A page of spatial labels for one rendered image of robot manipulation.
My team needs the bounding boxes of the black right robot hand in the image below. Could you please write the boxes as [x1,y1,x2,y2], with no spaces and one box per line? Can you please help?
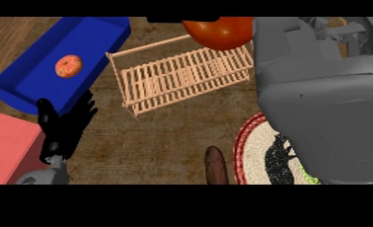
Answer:
[147,16,222,24]

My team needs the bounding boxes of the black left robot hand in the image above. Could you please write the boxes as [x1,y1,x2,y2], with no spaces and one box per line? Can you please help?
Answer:
[36,89,99,166]

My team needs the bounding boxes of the blue plastic tray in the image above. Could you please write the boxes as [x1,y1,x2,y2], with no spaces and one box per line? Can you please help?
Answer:
[0,16,133,116]

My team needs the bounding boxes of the pink flat block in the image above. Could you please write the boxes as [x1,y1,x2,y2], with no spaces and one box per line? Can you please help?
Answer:
[0,113,49,186]

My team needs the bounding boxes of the brown sweet potato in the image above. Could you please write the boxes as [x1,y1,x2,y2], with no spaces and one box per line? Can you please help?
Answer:
[203,145,231,186]

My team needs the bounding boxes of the round red-rimmed placemat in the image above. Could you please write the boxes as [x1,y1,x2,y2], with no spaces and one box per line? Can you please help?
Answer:
[232,112,323,186]

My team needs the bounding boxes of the wooden tiered shelf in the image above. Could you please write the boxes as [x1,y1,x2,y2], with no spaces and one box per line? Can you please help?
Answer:
[105,34,257,117]

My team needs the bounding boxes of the orange red apple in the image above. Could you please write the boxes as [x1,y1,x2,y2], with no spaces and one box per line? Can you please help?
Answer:
[55,54,85,79]

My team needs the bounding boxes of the red tomato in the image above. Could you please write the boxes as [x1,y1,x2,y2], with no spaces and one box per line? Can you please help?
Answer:
[182,16,256,52]

